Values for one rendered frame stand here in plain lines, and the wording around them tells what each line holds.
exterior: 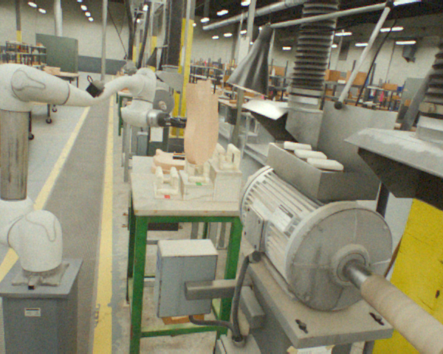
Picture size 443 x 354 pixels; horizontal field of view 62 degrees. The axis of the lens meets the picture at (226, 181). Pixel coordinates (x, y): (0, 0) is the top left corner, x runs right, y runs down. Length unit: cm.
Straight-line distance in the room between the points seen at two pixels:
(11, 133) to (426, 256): 184
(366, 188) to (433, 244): 105
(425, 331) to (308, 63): 77
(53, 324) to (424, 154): 151
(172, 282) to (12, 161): 93
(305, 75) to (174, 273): 68
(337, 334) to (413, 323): 22
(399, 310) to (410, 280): 128
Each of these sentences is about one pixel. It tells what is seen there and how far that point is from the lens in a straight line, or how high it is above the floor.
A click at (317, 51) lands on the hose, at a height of 170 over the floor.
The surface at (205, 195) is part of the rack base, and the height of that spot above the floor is 96.
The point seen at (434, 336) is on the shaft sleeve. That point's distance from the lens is 67.
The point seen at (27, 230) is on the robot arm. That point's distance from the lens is 163.
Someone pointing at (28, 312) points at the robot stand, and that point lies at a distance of 174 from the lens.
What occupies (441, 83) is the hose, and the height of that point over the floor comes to 163.
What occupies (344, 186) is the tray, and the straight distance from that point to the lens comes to 82.
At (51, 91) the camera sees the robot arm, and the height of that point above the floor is 146.
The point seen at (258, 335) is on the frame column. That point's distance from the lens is 106.
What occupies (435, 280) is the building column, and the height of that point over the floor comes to 86.
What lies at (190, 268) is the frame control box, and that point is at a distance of 106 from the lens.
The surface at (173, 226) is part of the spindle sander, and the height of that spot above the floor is 6.
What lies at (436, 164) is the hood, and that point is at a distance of 60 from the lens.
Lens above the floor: 161
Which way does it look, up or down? 17 degrees down
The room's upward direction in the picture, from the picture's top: 7 degrees clockwise
